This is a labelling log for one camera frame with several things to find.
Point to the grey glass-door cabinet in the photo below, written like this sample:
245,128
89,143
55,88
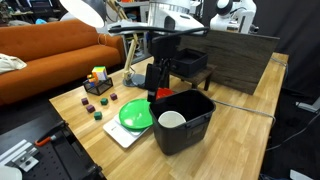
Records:
141,13

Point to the wooden desk lamp white shade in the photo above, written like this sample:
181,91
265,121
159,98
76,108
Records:
130,56

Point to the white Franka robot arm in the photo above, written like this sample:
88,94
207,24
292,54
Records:
173,16

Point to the small dark wooden stool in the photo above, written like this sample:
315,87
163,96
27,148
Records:
200,78

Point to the white paper cup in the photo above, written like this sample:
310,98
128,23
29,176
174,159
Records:
171,120

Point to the black fabric storage box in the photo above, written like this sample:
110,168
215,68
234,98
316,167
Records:
191,63

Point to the black perforated breadboard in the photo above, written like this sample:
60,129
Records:
60,163

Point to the white cloth bag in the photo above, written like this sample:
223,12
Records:
10,63

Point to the orange and blue toy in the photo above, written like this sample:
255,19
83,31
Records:
92,80

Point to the multicolour Rubik's cube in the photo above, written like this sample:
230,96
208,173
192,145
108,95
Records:
100,73

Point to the aluminium bracket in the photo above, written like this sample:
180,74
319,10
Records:
20,156

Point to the dark wooden board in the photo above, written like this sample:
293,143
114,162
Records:
233,56

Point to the dark grey plastic bin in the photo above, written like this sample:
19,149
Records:
186,136

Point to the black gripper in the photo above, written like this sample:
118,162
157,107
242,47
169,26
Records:
165,46

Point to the green cube block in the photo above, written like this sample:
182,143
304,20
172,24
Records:
97,115
104,101

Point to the green plastic plate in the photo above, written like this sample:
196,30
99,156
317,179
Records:
135,115

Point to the orange sofa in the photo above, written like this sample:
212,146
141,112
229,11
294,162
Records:
50,66

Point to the white kitchen scale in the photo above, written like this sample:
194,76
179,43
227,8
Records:
121,135

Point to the red plastic bowl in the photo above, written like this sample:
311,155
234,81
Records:
165,92

